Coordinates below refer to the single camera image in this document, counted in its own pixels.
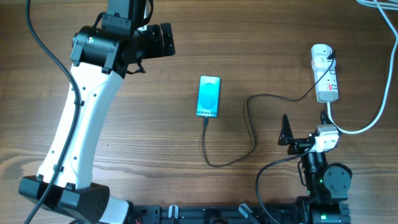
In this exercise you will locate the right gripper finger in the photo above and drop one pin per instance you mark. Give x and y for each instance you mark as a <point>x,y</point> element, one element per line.
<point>286,137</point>
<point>324,119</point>

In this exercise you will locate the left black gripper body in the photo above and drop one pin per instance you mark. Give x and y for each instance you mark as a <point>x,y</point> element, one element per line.
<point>153,48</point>

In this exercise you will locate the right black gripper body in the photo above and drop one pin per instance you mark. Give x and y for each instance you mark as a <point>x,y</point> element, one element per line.
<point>299,145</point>

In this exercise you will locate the teal Galaxy smartphone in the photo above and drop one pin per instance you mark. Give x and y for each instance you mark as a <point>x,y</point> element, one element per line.
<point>208,96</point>

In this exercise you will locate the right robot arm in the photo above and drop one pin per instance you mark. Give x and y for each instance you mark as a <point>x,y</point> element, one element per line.
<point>327,184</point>

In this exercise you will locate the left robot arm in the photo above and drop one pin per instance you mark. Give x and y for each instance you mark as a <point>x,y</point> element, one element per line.
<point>101,54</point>

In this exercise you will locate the white power strip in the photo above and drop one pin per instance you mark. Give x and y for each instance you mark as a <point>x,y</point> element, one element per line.
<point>323,64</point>

